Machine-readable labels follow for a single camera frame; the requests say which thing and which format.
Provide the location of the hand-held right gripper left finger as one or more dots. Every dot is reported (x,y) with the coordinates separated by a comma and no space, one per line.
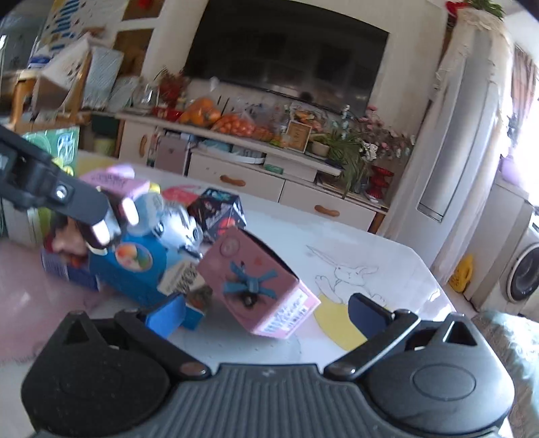
(165,316)

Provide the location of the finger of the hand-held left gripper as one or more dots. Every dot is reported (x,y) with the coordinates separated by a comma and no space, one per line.
(82,200)
(126,210)

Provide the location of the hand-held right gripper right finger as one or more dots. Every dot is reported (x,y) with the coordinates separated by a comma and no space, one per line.
(367,316)

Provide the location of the lilac box with pink print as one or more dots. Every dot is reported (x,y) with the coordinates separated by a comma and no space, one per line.
(122,181)

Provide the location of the dark-haired doll figure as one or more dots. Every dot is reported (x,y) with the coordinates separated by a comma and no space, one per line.
(63,242)

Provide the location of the blue rectangular box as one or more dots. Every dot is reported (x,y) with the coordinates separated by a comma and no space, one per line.
(126,269)

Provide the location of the pink box with blue print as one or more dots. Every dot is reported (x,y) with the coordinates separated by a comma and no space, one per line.
(248,273)

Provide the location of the green printed carton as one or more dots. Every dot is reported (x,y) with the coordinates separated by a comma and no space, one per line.
(54,145)

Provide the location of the red patterned packet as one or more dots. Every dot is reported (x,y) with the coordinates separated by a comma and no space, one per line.
(179,196)

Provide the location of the rabbit print tablecloth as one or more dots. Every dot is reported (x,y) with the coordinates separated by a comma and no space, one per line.
(379,261)

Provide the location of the pink flat box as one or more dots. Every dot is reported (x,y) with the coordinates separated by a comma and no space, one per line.
(172,153)

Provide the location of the dark geometric patterned box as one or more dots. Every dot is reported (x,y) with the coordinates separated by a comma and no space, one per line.
(219,212)

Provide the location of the yellow detergent bottle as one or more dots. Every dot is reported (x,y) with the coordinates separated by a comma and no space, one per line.
(461,276)

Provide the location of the white printed paper bag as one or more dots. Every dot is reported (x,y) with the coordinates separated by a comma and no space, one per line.
(63,73)

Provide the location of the glass teapot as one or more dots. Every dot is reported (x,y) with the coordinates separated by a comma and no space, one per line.
(145,97)

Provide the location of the blue patterned paper bag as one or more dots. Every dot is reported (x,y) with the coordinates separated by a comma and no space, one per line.
(103,76)

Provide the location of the bag of large oranges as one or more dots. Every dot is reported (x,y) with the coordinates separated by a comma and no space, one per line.
(201,113)

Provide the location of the cream television cabinet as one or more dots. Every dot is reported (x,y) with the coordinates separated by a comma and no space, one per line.
(252,181)

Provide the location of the red berry bouquet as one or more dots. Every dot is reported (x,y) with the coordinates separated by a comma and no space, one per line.
(172,86)

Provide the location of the red vase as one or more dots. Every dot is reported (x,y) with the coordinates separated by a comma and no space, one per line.
(381,181)

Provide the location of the bag of small tangerines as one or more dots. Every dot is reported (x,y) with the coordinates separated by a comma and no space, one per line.
(233,125)

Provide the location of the white washing machine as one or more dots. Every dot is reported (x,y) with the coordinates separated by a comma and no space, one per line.
(522,273)

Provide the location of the grey-green cloth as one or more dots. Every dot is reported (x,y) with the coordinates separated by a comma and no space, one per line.
(526,358)

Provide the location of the green potted plant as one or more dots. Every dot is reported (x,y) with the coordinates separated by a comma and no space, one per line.
(345,151)

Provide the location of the pink artificial flowers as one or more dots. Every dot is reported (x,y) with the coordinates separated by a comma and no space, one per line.
(389,130)

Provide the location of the white standing air conditioner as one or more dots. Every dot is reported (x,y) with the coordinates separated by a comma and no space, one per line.
(463,147)

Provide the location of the black flat television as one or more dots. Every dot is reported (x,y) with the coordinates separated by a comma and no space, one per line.
(286,54)

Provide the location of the wooden photo frame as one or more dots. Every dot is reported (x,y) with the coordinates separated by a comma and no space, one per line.
(299,135)

